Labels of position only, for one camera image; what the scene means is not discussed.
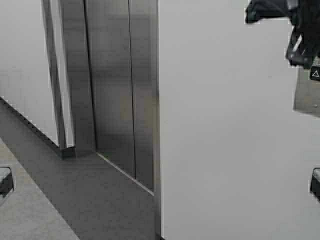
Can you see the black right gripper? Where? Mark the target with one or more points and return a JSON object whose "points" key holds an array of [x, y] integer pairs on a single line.
{"points": [[304, 43]]}

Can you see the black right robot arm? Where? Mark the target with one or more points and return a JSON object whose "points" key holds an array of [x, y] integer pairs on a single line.
{"points": [[258, 10]]}

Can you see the robot base right corner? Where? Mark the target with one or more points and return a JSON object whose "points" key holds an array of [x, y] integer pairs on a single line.
{"points": [[315, 183]]}

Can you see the elevator call button panel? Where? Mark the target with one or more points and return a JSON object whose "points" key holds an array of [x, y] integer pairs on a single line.
{"points": [[307, 91]]}

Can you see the robot base left corner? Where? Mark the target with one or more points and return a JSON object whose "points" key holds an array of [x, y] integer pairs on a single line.
{"points": [[6, 181]]}

